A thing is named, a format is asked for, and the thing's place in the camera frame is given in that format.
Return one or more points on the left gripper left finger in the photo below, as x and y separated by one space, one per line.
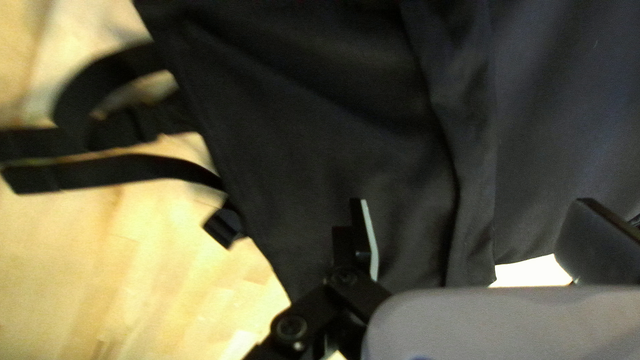
345 300

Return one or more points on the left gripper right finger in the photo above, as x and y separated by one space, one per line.
600 245

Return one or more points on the black backpack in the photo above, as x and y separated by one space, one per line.
325 100

